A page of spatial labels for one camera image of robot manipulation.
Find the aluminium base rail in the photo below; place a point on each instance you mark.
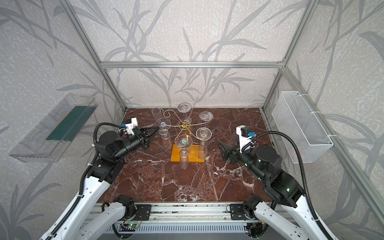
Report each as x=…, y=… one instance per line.
x=185, y=212

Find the wine glass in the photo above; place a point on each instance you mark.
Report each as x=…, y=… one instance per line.
x=203, y=134
x=164, y=125
x=206, y=116
x=157, y=113
x=185, y=109
x=184, y=142

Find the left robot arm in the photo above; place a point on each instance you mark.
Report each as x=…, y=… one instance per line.
x=111, y=150

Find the green circuit board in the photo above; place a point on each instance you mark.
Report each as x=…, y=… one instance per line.
x=130, y=227

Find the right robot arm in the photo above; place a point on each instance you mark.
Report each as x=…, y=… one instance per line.
x=265, y=164

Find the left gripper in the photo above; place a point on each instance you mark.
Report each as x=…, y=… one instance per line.
x=141, y=137

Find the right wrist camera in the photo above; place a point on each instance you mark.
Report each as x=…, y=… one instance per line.
x=246, y=138

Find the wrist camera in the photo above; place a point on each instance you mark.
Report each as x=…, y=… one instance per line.
x=246, y=138
x=130, y=123

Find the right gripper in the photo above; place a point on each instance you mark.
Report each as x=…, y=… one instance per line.
x=232, y=154

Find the white wire mesh basket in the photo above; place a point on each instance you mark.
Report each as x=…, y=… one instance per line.
x=294, y=117

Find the gold wire glass rack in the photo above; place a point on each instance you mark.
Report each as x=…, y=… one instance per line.
x=184, y=126

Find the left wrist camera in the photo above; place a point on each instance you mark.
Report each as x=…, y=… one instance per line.
x=130, y=123

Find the yellow wooden rack base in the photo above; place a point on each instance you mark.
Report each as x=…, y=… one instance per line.
x=193, y=154

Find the clear plastic wall shelf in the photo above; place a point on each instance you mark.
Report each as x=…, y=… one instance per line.
x=47, y=142

